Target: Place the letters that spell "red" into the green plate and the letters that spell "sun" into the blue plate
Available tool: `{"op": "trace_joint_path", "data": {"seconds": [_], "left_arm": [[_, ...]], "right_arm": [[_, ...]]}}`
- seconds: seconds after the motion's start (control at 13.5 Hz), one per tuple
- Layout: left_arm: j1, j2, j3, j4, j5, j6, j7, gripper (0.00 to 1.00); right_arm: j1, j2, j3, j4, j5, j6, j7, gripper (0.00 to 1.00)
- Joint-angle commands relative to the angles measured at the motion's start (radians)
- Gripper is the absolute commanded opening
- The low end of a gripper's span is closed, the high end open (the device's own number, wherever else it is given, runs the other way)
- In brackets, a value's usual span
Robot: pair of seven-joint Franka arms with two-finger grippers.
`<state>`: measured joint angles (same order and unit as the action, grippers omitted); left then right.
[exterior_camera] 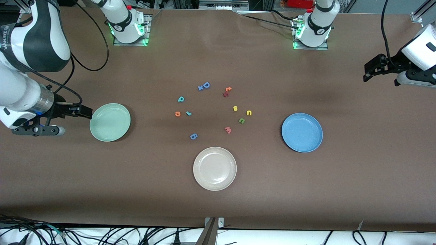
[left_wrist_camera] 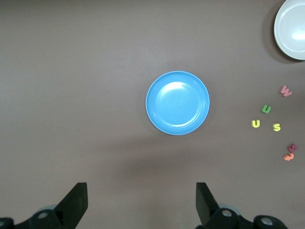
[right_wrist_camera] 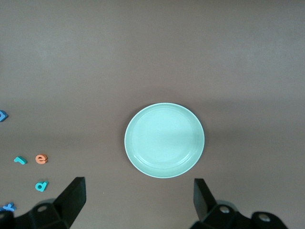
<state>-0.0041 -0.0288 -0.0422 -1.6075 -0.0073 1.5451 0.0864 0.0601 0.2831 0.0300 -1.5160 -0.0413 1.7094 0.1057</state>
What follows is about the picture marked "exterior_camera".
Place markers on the pink letter w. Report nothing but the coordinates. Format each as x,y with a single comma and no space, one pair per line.
228,130

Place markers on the grey metal box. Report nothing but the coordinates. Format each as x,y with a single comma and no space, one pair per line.
235,4

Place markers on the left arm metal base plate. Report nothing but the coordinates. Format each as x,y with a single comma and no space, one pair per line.
316,48

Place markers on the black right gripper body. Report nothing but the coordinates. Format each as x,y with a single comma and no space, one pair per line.
60,109

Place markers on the aluminium camera post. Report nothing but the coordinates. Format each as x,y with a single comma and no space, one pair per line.
207,236

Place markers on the blue plate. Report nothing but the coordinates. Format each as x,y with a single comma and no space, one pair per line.
302,132

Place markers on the brown table cover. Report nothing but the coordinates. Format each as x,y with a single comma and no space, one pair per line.
218,204

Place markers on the red box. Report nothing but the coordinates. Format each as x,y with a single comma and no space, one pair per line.
292,2

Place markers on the aluminium frame rail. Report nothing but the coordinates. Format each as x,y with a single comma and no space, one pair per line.
23,9

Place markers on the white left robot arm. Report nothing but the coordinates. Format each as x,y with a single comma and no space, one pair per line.
318,30

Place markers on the aluminium corner profile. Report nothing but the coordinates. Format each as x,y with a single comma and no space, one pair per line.
417,17

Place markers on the teal letter p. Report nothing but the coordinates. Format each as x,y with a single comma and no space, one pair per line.
181,99

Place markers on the beige plate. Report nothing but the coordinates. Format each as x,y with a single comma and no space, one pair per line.
214,168

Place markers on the blue letter D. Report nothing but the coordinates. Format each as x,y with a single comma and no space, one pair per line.
206,85

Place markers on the blue letter g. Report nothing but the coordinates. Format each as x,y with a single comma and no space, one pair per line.
193,136

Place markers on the metal mounting bracket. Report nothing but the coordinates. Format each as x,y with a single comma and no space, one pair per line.
220,223

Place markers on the black power plug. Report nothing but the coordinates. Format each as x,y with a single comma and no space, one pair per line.
176,240

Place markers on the pale green plate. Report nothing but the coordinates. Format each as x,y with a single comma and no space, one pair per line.
110,122

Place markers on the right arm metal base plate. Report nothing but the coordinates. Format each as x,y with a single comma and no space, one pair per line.
148,23

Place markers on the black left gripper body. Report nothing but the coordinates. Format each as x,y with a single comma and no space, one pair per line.
391,64

